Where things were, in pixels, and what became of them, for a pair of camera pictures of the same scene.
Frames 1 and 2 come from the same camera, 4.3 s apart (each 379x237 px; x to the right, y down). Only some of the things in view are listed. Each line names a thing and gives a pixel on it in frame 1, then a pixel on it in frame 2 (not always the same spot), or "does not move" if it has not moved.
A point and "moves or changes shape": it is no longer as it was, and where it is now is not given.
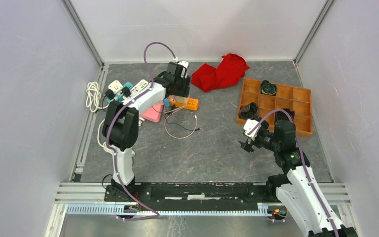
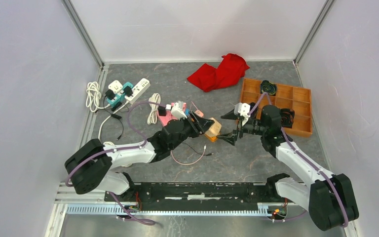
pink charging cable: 172,111 moves or changes shape
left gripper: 185,91 → 200,125
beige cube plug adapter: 181,99 → 215,129
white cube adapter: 116,86 does not move
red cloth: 231,68 does not move
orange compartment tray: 297,99 does not move
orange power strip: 192,104 → 212,139
